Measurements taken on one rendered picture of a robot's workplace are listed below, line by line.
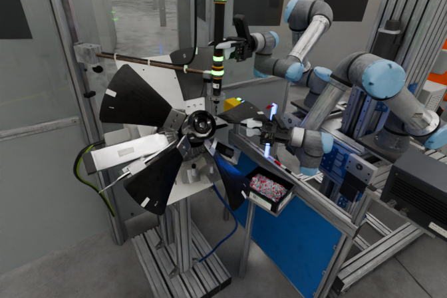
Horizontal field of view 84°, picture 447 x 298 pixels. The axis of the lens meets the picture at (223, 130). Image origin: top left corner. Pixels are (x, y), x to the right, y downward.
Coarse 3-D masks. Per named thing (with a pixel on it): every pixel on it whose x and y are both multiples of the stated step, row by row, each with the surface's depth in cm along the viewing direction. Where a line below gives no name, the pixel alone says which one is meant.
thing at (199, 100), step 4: (188, 100) 104; (192, 100) 104; (196, 100) 103; (200, 100) 102; (204, 100) 102; (188, 104) 104; (192, 104) 103; (196, 104) 103; (204, 104) 101; (188, 108) 104; (192, 108) 103; (196, 108) 102; (200, 108) 102; (204, 108) 101; (188, 112) 103
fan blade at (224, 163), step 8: (216, 152) 103; (216, 160) 98; (224, 160) 106; (224, 168) 100; (232, 168) 108; (224, 176) 97; (232, 176) 102; (240, 176) 109; (224, 184) 95; (232, 184) 99; (240, 184) 105; (248, 184) 110; (232, 192) 97; (240, 192) 102; (232, 200) 95; (240, 200) 100; (232, 208) 94
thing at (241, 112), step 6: (246, 102) 123; (234, 108) 117; (240, 108) 118; (246, 108) 118; (258, 108) 120; (222, 114) 110; (228, 114) 111; (234, 114) 111; (240, 114) 112; (246, 114) 112; (252, 114) 114; (258, 114) 116; (264, 114) 117; (228, 120) 105; (234, 120) 106; (240, 120) 107
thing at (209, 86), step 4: (204, 72) 95; (204, 76) 96; (208, 76) 95; (204, 80) 96; (208, 80) 96; (212, 80) 97; (208, 84) 97; (212, 84) 98; (208, 88) 98; (212, 88) 99; (208, 92) 99; (212, 92) 100; (208, 96) 98; (212, 96) 97; (216, 96) 97; (220, 96) 98; (224, 96) 98
